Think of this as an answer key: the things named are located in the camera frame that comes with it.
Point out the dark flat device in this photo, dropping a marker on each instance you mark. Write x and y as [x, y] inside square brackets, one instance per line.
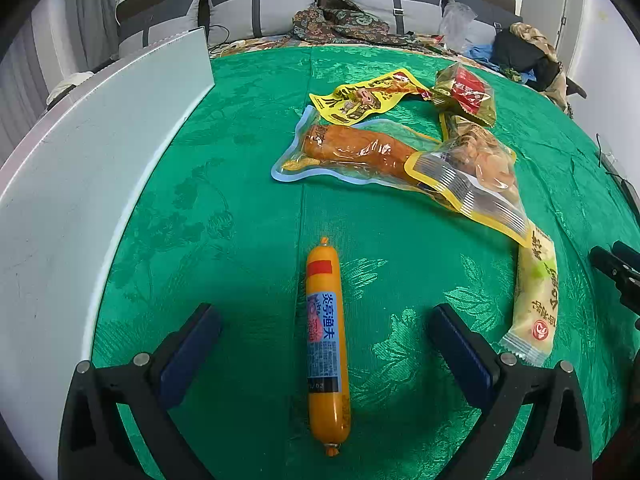
[625, 185]

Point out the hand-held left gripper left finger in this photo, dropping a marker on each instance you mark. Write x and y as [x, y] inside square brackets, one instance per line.
[187, 355]

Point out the white pleated curtain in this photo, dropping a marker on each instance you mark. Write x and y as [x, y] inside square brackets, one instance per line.
[20, 85]

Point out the pile of clothes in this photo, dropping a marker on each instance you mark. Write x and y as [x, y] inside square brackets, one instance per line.
[537, 40]

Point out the white cardboard box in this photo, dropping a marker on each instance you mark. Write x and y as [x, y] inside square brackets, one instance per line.
[75, 185]

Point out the red label dried fruit packet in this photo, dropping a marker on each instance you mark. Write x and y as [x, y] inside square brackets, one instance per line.
[465, 92]

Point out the yellow printed snack packet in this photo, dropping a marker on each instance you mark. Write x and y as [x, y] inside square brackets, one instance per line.
[360, 100]

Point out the dark floral cloth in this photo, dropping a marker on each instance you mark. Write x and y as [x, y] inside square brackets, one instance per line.
[350, 22]

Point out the yellow-edged clear snack packet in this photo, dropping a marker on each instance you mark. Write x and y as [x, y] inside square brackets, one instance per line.
[480, 170]

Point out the orange sausage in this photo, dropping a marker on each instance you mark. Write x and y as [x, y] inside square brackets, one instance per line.
[327, 385]

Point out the white power strip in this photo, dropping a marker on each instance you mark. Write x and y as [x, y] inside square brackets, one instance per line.
[234, 45]

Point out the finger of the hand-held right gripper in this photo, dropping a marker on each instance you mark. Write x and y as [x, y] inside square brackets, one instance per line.
[625, 275]

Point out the white cloth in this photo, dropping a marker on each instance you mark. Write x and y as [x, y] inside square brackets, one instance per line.
[70, 85]

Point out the white door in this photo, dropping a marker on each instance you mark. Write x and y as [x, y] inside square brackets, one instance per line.
[550, 10]

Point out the grey curtain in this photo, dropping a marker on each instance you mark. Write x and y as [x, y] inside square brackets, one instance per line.
[92, 10]

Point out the black bag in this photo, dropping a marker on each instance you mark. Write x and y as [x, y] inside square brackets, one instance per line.
[520, 55]

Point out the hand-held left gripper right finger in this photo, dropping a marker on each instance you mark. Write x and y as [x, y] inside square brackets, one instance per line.
[462, 355]

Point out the green patterned cloth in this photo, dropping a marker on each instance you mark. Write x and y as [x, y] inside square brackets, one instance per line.
[400, 260]

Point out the blue cloth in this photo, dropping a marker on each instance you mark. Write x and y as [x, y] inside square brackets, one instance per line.
[480, 53]

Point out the pale yellow snack packet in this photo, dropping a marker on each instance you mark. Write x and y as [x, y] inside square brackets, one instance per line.
[535, 290]

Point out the clear plastic bag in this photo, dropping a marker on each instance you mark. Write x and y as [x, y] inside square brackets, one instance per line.
[457, 25]

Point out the floral bed sheet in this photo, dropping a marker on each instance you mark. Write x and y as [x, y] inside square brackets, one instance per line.
[270, 45]

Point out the clear chicken leg packet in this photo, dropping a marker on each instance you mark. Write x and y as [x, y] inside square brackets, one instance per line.
[360, 147]

